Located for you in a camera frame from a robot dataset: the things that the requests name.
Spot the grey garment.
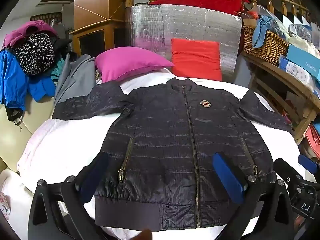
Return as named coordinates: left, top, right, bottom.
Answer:
left=54, top=54, right=97, bottom=105

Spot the pink pillow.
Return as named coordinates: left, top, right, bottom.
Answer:
left=94, top=46, right=175, bottom=83

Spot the dark quilted zip jacket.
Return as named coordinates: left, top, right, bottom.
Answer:
left=52, top=78, right=294, bottom=232

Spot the white patterned package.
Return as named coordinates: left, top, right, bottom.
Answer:
left=279, top=56, right=318, bottom=90

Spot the salmon cloth pile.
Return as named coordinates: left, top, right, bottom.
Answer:
left=304, top=124, right=320, bottom=160

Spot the red velvet cloth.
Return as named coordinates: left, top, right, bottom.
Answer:
left=150, top=0, right=250, bottom=17

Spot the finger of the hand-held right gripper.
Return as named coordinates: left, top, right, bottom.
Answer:
left=298, top=154, right=318, bottom=174
left=273, top=158, right=302, bottom=182

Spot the teal garment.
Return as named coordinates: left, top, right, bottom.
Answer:
left=49, top=57, right=67, bottom=83

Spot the clear plastic bag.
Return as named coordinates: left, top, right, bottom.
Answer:
left=287, top=24, right=313, bottom=42

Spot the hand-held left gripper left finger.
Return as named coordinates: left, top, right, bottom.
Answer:
left=29, top=152, right=110, bottom=240

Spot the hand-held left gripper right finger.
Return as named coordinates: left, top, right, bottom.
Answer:
left=212, top=152, right=294, bottom=240

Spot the light blue cardboard box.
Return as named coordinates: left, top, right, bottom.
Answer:
left=286, top=44, right=320, bottom=80

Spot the person's right hand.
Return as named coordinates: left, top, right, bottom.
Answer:
left=294, top=215, right=307, bottom=230

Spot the red pillow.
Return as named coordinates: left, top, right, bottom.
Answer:
left=171, top=38, right=223, bottom=82

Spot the blue cloth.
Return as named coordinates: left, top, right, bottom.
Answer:
left=251, top=15, right=283, bottom=48

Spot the black white dotted garment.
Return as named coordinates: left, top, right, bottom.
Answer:
left=15, top=33, right=55, bottom=76

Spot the floral printed cloth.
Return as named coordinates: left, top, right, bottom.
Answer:
left=0, top=191, right=12, bottom=222

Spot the white fleece blanket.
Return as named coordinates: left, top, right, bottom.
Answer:
left=16, top=66, right=310, bottom=240

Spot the wooden cabinet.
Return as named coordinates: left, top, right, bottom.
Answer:
left=69, top=0, right=128, bottom=58

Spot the magenta garment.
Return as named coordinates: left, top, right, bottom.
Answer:
left=2, top=20, right=58, bottom=48

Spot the wicker basket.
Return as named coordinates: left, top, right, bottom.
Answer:
left=242, top=25, right=289, bottom=65

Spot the blue jacket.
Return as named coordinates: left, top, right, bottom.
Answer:
left=0, top=47, right=57, bottom=113

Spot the silver foil insulation mat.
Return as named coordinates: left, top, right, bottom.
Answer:
left=125, top=4, right=243, bottom=82

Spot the cream leather sofa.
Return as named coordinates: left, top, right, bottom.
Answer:
left=0, top=95, right=55, bottom=173

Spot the wooden table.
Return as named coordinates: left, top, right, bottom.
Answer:
left=241, top=50, right=320, bottom=145

